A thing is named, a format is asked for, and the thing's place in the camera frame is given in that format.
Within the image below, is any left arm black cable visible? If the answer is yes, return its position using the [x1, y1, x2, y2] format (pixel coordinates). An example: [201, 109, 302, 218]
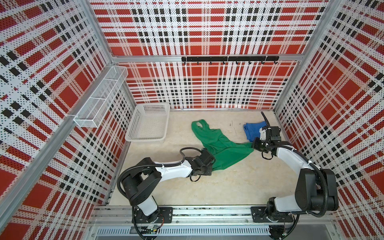
[116, 146, 205, 240]

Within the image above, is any white wire wall shelf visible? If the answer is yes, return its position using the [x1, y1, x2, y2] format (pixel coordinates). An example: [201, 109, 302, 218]
[74, 66, 128, 128]

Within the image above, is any blue tank top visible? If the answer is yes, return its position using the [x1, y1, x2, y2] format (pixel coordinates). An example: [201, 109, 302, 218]
[243, 121, 266, 142]

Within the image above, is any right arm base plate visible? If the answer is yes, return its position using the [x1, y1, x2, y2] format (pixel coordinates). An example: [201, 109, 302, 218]
[251, 206, 294, 223]

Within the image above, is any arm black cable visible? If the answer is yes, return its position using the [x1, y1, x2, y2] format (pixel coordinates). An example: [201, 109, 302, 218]
[116, 146, 205, 240]
[260, 111, 330, 240]

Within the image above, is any green tank top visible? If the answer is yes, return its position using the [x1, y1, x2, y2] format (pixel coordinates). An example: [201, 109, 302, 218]
[191, 120, 254, 171]

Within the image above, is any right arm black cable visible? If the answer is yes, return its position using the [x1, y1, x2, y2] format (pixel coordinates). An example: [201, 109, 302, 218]
[260, 111, 330, 240]

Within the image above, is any black wall hook rail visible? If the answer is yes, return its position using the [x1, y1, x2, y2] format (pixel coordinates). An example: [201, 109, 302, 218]
[181, 56, 280, 63]

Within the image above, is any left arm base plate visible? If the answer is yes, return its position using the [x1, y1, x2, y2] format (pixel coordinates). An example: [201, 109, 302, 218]
[132, 207, 174, 224]

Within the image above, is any aluminium front rail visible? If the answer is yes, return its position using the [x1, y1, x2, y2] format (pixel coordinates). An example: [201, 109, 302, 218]
[88, 204, 337, 226]

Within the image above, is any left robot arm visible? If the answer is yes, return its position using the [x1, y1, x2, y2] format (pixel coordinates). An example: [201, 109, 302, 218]
[117, 147, 216, 217]

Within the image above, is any white plastic laundry basket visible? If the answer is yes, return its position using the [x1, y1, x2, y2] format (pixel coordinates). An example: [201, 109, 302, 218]
[125, 103, 171, 142]

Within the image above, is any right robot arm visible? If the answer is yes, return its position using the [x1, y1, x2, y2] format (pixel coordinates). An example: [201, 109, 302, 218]
[252, 126, 339, 218]

